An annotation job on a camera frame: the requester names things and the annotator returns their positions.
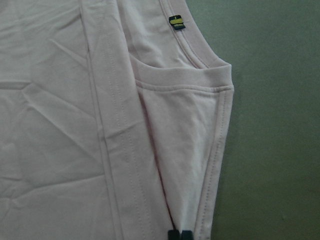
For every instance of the pink Snoopy t-shirt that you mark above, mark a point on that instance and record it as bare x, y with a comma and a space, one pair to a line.
113, 120

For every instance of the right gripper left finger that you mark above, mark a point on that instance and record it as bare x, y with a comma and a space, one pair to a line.
173, 234

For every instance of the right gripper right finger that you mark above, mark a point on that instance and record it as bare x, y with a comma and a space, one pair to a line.
187, 235

